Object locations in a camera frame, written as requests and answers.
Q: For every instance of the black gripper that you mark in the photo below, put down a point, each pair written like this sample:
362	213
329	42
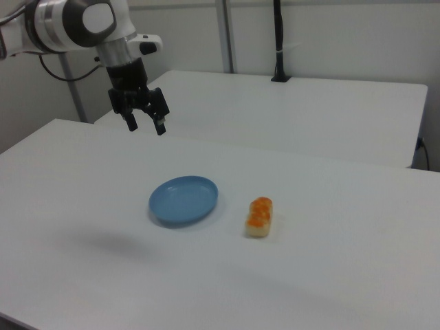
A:
127	77

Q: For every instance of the bread with orange topping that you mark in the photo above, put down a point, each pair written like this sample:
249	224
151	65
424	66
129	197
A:
259	216

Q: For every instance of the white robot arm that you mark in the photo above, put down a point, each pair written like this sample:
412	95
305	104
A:
51	24

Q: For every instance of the blue plate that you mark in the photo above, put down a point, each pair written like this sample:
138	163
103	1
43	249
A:
182	203

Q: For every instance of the white side table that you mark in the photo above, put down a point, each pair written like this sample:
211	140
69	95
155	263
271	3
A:
292	117

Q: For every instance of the grey metal frame post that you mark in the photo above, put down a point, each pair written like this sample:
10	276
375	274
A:
227	34
74	93

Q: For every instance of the black camera pole with base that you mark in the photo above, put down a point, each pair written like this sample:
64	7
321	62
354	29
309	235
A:
279	34

